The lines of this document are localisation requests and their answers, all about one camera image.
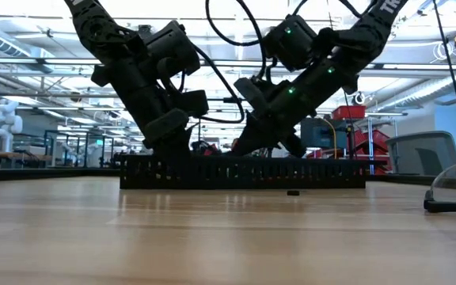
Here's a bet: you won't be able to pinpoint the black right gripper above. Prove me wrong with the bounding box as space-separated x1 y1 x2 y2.
229 50 360 160

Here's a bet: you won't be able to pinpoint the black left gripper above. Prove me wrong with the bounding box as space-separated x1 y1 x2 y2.
90 58 210 159

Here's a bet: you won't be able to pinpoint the black slotted cable duct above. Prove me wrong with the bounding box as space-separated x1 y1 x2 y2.
119 154 368 191

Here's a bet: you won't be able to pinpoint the clear safety glasses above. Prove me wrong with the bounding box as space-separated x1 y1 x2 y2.
423 158 456 214

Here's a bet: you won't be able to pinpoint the black monitor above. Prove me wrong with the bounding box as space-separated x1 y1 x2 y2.
299 116 351 150

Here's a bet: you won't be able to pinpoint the red box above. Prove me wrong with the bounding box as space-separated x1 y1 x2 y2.
330 104 368 121

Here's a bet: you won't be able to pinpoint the red storage bin rack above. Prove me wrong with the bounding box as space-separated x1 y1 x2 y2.
345 127 396 176

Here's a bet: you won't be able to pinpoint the grey mesh office chair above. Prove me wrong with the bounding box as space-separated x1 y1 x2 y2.
385 130 456 178

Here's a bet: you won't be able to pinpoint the white robot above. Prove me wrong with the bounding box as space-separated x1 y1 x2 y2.
0 97 25 151

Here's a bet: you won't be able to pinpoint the black gantry frame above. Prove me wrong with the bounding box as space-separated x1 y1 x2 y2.
197 96 268 156

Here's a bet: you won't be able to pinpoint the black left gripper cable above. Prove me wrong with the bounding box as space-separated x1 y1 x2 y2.
180 44 246 124

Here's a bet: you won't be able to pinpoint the thin black hanging cable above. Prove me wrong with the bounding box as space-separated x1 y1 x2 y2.
342 89 359 159

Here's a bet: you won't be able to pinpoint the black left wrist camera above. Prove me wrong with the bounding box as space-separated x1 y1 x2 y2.
142 19 202 77

